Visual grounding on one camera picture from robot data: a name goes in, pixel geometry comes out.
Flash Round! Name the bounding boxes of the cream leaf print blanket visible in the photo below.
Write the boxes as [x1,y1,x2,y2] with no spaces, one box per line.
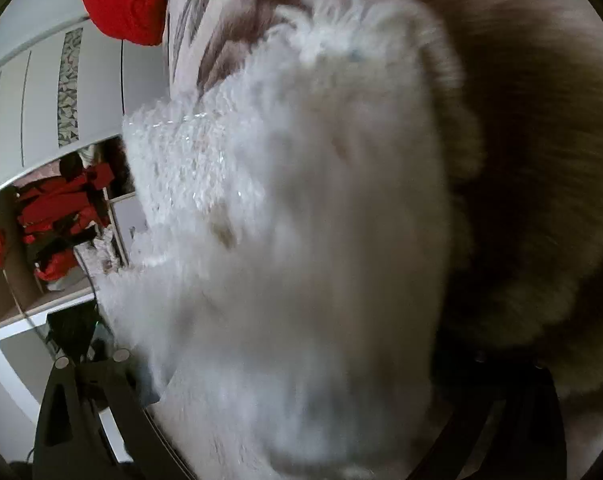
[144,0,603,480]

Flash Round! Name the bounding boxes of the pile of red clothes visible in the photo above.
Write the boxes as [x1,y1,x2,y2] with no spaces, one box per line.
[0,152,115,283]

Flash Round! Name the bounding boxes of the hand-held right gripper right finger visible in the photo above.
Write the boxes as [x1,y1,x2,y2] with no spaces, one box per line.
[431,352,568,480]

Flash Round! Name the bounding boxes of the white fluffy sweater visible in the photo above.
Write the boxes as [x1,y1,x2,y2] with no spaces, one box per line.
[98,0,482,480]

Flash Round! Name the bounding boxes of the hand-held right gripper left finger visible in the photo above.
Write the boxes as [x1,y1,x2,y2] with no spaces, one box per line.
[33,348,192,480]

